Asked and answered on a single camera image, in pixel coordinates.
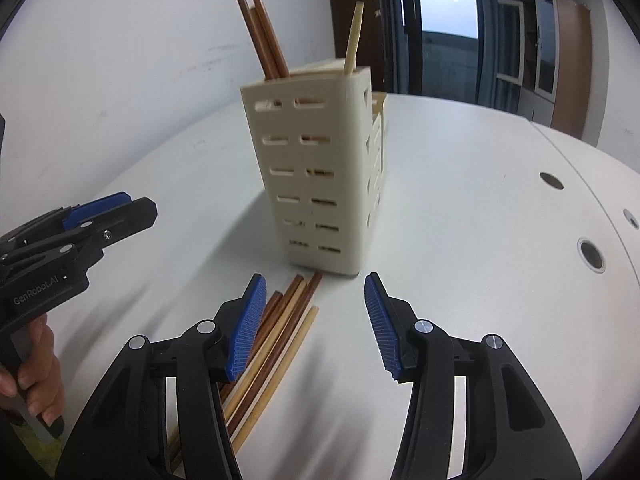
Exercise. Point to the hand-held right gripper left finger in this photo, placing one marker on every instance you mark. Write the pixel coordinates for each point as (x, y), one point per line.
(247, 330)

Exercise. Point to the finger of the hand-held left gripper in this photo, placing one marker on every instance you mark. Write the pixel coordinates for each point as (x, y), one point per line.
(130, 217)
(100, 207)

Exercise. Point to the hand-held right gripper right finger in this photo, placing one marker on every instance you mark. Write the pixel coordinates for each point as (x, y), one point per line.
(382, 330)

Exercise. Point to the pile of wooden chopsticks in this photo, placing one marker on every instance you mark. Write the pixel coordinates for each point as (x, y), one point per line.
(290, 320)

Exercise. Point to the cream slotted utensil holder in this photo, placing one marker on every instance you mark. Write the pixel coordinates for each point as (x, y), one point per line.
(325, 170)

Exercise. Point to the dark brown wooden chopstick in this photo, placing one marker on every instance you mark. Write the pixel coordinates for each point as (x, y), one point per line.
(250, 30)
(272, 40)
(261, 50)

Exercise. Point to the light bamboo chopstick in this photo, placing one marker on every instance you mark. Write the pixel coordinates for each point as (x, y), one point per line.
(353, 35)

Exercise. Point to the person's left hand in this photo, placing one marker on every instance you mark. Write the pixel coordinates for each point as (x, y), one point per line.
(45, 370)

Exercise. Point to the grey curtain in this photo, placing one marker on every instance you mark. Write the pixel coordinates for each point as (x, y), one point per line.
(486, 60)

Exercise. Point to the wooden cabinet with glass door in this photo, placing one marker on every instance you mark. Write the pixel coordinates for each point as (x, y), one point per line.
(572, 70)

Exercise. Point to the glass balcony window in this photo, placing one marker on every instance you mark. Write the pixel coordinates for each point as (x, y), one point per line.
(445, 10)

